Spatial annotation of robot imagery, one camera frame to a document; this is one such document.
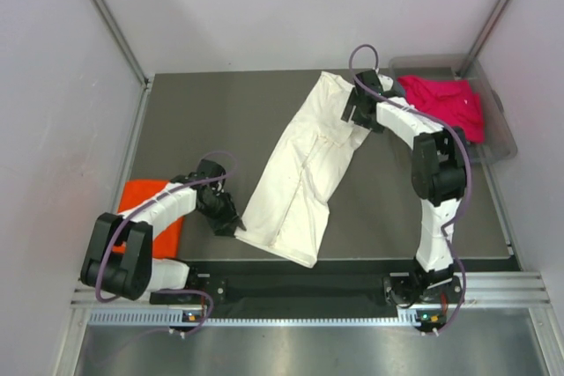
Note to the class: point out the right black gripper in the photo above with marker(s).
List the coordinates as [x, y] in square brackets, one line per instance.
[356, 102]

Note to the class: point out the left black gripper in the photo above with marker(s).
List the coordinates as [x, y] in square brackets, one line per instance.
[221, 224]

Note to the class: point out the white t shirt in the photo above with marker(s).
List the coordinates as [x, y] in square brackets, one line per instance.
[288, 212]

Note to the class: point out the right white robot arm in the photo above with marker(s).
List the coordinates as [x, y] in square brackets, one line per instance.
[438, 170]

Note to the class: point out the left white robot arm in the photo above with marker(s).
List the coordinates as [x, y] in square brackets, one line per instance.
[119, 261]

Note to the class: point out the orange folded t shirt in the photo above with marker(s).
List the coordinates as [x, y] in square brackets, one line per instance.
[165, 233]

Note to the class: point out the pink t shirt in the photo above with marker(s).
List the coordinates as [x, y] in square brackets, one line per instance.
[454, 102]

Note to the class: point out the clear plastic bin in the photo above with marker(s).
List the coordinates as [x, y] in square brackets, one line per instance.
[499, 143]

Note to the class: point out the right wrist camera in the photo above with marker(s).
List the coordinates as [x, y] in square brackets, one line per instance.
[387, 83]

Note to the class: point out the grey slotted cable duct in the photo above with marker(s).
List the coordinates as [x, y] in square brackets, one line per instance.
[179, 318]

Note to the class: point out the aluminium frame rail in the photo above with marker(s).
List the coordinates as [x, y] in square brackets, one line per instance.
[488, 289]

